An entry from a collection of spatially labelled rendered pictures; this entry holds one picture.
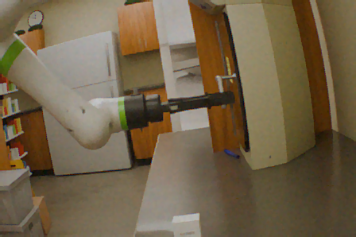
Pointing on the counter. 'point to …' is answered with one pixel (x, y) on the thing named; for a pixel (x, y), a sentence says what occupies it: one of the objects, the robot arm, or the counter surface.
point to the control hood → (214, 5)
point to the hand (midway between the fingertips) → (222, 98)
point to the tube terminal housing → (272, 80)
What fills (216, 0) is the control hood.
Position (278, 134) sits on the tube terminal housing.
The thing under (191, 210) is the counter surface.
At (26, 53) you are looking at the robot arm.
